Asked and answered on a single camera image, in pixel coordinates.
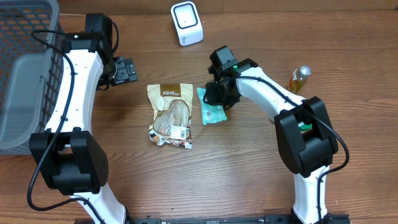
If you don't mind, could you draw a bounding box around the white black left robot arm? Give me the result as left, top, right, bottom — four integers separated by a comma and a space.
29, 13, 137, 223

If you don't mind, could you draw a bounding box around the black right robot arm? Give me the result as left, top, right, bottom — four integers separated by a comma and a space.
203, 46, 338, 223

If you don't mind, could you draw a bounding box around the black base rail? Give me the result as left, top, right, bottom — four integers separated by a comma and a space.
74, 213, 351, 224

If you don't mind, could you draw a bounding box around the white barcode scanner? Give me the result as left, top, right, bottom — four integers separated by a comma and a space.
170, 1, 204, 47

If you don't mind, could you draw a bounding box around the green lid white jar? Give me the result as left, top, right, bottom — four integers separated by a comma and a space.
298, 122, 312, 131

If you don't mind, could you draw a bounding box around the teal packet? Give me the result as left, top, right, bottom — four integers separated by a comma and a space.
197, 87, 227, 126

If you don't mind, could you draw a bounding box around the grey plastic mesh basket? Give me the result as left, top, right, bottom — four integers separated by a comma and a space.
1, 0, 63, 155

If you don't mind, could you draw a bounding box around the yellow liquid bottle silver cap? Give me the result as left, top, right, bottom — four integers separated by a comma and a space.
284, 65, 311, 94

